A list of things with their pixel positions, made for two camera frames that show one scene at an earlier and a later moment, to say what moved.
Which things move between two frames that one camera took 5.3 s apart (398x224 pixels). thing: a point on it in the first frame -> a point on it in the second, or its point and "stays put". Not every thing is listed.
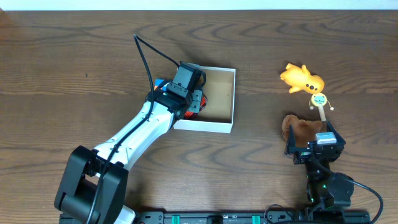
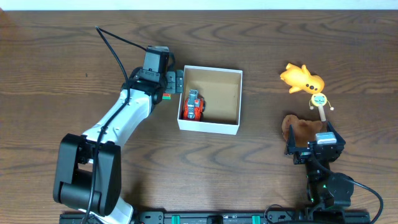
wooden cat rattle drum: [320, 99] stays put
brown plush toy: [305, 131] stays put
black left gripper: [197, 100] -> [171, 82]
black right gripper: [303, 154] stays put
